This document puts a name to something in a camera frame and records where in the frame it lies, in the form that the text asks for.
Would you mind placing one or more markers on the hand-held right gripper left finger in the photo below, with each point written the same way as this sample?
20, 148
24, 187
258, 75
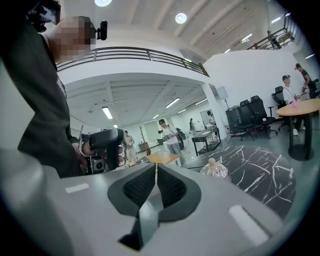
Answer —
136, 186

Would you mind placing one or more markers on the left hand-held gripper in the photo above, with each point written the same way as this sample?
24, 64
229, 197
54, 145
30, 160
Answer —
106, 141

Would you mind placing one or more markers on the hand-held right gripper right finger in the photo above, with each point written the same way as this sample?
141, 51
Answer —
175, 190

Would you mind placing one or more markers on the person's left hand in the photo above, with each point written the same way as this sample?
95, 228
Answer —
87, 149

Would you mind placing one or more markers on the tube ceiling light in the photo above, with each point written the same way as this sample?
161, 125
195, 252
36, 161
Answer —
172, 102
107, 112

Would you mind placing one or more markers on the small wooden table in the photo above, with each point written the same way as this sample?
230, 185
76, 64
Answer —
162, 157

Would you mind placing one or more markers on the wooden coat rack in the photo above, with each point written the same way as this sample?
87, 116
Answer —
143, 133

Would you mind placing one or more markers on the person's black shirt torso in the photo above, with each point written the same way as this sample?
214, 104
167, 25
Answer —
41, 100

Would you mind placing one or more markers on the standing whiteboard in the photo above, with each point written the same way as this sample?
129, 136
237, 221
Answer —
206, 117

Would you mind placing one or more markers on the black equipment case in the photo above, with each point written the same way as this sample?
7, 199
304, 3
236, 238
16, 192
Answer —
232, 120

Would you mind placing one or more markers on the curved balcony railing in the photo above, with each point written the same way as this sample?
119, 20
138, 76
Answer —
140, 55

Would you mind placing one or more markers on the black office chair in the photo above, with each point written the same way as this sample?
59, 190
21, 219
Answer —
260, 112
278, 96
246, 115

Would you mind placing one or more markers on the white panel on tripod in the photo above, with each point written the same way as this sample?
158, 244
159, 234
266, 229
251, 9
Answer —
222, 93

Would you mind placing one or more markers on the person's head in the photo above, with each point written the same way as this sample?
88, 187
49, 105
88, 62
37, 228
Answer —
72, 37

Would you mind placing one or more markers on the round ceiling light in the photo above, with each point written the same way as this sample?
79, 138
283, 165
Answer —
103, 2
181, 18

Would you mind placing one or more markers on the pink object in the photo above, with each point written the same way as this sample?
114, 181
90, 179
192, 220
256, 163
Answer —
294, 103

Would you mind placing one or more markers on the round wooden table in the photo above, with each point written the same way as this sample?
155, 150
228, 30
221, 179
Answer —
300, 107

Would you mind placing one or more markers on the black mezzanine railing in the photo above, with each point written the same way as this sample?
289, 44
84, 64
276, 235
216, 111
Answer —
277, 35

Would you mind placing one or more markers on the black metal frame table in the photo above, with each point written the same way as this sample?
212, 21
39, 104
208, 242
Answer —
202, 137

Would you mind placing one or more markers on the black head-worn camera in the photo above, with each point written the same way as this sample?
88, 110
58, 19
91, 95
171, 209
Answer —
102, 30

